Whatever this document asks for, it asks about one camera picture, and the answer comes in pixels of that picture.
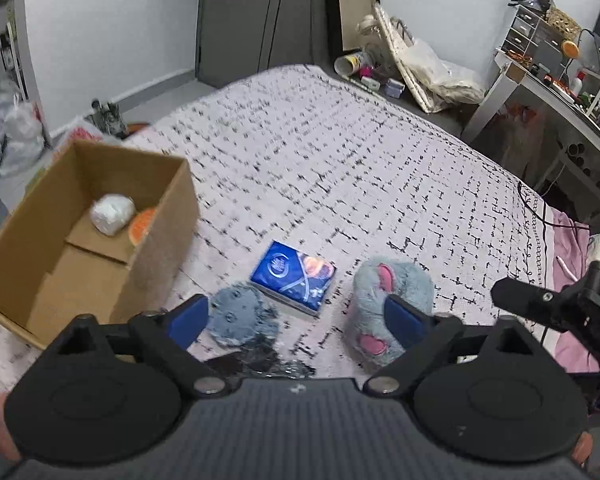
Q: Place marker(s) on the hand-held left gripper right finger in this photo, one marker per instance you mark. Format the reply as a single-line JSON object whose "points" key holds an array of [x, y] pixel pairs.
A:
{"points": [[405, 321]]}

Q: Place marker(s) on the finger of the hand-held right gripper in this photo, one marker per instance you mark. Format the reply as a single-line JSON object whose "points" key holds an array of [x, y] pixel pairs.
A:
{"points": [[535, 300]]}

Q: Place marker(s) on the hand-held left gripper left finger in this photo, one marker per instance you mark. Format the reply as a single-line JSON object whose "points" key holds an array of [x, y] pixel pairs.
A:
{"points": [[190, 314]]}

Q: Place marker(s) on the grey-blue plush paw slipper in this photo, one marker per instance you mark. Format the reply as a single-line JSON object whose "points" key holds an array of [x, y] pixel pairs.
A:
{"points": [[370, 300]]}

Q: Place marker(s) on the fuzzy blue-grey soft item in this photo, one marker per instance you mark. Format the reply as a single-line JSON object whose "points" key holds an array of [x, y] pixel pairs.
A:
{"points": [[242, 315]]}

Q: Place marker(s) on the dark plastic-wrapped packet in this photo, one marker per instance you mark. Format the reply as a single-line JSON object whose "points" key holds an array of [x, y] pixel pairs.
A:
{"points": [[260, 366]]}

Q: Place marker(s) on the blue tissue pack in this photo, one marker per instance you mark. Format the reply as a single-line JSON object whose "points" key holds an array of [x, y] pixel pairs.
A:
{"points": [[292, 275]]}

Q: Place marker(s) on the brown cardboard box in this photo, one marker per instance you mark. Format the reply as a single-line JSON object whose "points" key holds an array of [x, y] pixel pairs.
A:
{"points": [[80, 280]]}

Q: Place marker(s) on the white soft ball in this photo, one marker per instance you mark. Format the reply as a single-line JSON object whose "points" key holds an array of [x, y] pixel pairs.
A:
{"points": [[111, 213]]}

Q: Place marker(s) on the orange burger plush toy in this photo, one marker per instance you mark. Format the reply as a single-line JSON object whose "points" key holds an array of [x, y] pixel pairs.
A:
{"points": [[142, 225]]}

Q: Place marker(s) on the white black-patterned bed blanket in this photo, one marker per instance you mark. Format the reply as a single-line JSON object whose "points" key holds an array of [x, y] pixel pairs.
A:
{"points": [[340, 170]]}

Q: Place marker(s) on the white bottle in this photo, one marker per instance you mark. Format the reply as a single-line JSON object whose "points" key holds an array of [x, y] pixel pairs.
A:
{"points": [[578, 84]]}

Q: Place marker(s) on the red-print plastic bag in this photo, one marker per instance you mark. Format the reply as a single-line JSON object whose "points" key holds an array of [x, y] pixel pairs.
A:
{"points": [[77, 136]]}

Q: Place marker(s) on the white desk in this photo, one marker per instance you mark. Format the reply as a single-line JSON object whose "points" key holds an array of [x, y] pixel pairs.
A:
{"points": [[500, 90]]}

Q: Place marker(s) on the pair of dark sneakers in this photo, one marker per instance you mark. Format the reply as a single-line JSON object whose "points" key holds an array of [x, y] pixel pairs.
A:
{"points": [[107, 116]]}

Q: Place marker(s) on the small purple box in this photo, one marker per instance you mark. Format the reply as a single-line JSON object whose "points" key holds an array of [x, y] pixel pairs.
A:
{"points": [[395, 88]]}

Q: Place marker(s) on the small white item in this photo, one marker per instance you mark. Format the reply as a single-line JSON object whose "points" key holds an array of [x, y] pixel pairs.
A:
{"points": [[370, 82]]}

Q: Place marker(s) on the grey desk box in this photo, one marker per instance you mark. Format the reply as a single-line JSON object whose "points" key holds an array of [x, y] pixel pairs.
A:
{"points": [[550, 55]]}

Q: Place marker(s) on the orange round lamp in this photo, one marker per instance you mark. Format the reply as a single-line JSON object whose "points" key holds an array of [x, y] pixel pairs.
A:
{"points": [[570, 49]]}

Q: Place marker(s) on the white plastic bag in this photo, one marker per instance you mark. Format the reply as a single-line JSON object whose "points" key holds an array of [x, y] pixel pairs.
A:
{"points": [[22, 135]]}

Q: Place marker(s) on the cream tote bag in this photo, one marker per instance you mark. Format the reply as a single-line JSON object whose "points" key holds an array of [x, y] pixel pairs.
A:
{"points": [[430, 70]]}

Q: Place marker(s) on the paper tube cup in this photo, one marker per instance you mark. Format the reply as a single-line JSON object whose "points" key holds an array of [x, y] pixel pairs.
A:
{"points": [[350, 62]]}

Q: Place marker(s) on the grey drawer organizer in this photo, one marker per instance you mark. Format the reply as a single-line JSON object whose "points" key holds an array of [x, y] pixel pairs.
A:
{"points": [[525, 30]]}

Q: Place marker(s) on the wicker basket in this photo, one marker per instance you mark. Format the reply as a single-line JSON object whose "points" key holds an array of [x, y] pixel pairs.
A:
{"points": [[564, 22]]}

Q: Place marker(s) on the clear glass jar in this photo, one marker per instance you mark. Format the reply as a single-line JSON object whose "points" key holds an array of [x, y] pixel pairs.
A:
{"points": [[367, 27]]}

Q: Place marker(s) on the grey wardrobe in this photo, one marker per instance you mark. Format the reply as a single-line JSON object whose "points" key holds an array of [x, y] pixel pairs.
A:
{"points": [[240, 20]]}

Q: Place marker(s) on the dark framed board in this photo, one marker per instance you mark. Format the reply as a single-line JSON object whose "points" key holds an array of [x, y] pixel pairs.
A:
{"points": [[355, 0]]}

